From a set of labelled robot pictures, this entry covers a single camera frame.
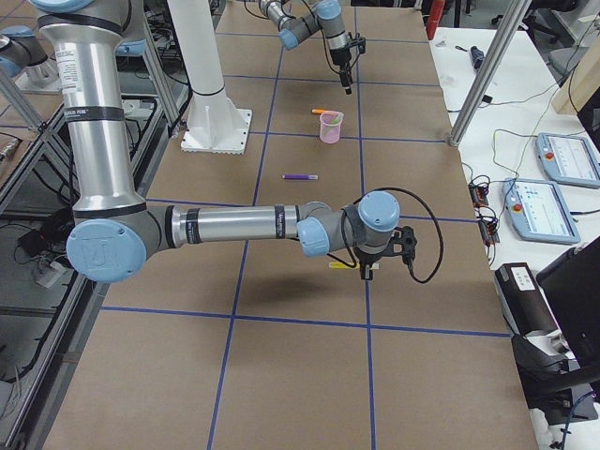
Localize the purple highlighter pen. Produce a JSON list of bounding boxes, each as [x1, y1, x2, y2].
[[281, 173, 319, 181]]

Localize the pink mesh pen holder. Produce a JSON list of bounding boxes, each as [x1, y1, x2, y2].
[[319, 111, 343, 144]]

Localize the aluminium frame post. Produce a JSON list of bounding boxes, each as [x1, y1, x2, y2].
[[447, 0, 532, 147]]

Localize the yellow highlighter pen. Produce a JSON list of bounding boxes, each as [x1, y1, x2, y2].
[[328, 262, 380, 270]]

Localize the teach pendant tablet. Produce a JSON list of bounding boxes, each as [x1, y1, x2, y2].
[[502, 178, 580, 245], [535, 133, 599, 188]]

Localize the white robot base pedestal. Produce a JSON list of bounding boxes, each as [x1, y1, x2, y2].
[[168, 0, 252, 155]]

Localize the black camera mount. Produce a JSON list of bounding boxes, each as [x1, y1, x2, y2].
[[384, 226, 417, 269], [347, 33, 367, 54]]

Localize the far teach pendant tablet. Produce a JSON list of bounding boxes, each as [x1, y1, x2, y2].
[[535, 133, 599, 188]]

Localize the near teach pendant tablet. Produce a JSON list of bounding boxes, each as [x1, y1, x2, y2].
[[502, 178, 580, 245]]

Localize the black box with label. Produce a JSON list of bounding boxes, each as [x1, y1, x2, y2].
[[494, 262, 558, 338]]

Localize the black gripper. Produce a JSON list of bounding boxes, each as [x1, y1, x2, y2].
[[353, 247, 383, 281], [329, 44, 353, 95]]

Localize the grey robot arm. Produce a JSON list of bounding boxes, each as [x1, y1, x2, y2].
[[29, 1, 416, 283], [258, 1, 363, 95]]

